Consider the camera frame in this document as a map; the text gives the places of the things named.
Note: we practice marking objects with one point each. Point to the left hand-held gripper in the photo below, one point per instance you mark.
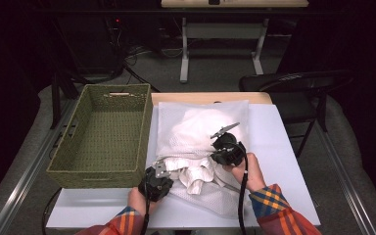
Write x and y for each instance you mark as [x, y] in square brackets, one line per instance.
[156, 186]

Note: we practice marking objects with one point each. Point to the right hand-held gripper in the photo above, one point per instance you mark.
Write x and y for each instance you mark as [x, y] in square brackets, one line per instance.
[228, 153]

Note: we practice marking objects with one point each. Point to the white garment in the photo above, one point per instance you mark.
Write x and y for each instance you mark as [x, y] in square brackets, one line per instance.
[196, 176]

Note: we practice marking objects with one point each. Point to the white mesh laundry bag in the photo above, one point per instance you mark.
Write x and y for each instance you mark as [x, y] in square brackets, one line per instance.
[173, 117]

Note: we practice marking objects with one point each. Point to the green woven basket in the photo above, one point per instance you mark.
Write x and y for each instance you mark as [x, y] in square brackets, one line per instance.
[111, 130]

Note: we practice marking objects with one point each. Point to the person's left hand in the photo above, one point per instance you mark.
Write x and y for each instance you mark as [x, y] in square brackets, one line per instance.
[138, 202]

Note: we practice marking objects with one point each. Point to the person's right hand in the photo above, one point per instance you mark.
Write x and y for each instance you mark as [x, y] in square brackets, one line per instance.
[253, 173]

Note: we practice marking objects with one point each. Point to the black folding chair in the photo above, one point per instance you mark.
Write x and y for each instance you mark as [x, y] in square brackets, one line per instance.
[293, 104]

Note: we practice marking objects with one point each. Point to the desk with white legs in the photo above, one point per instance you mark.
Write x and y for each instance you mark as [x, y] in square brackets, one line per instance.
[223, 31]

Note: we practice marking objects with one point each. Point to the black metal stand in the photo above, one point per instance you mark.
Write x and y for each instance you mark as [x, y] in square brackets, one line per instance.
[56, 98]

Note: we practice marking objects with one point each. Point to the dark device on desk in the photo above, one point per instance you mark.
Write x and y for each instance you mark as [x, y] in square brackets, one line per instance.
[214, 2]

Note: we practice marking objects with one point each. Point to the dark equipment with red light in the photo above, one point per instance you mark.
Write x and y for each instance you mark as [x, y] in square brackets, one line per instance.
[115, 39]

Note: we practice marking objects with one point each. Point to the metal floor rail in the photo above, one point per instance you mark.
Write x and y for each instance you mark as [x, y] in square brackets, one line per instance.
[32, 163]
[346, 196]

